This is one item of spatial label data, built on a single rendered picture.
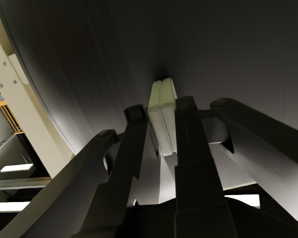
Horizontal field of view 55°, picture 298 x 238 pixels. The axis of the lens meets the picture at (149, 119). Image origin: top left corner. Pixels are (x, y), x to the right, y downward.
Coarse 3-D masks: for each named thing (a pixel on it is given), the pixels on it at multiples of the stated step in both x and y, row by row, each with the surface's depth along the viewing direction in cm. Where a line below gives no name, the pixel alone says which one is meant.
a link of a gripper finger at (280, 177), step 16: (224, 112) 13; (240, 112) 12; (256, 112) 12; (240, 128) 11; (256, 128) 11; (272, 128) 10; (288, 128) 10; (224, 144) 14; (240, 144) 12; (256, 144) 10; (272, 144) 9; (288, 144) 9; (240, 160) 12; (256, 160) 11; (272, 160) 9; (288, 160) 8; (256, 176) 11; (272, 176) 10; (288, 176) 9; (272, 192) 10; (288, 192) 9; (288, 208) 9
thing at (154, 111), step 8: (160, 80) 22; (152, 88) 21; (160, 88) 20; (152, 96) 18; (160, 96) 18; (152, 104) 16; (160, 104) 16; (152, 112) 16; (160, 112) 16; (152, 120) 16; (160, 120) 16; (160, 128) 16; (160, 136) 16; (168, 136) 16; (160, 144) 16; (168, 144) 16; (160, 152) 17; (168, 152) 16
